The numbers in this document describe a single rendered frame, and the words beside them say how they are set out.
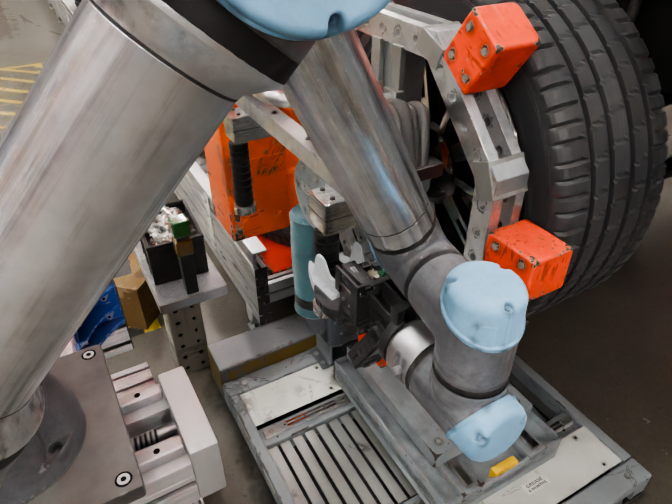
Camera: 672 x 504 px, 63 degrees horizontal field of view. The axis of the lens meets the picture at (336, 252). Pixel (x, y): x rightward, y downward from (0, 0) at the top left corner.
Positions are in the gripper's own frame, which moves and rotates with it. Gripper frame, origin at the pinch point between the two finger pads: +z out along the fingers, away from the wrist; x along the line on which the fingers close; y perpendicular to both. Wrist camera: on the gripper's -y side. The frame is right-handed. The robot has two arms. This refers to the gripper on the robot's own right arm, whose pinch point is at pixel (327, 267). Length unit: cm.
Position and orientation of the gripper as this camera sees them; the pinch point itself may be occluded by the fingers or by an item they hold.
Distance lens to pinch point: 79.3
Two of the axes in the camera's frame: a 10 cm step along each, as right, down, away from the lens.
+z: -4.9, -5.0, 7.1
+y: 0.1, -8.2, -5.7
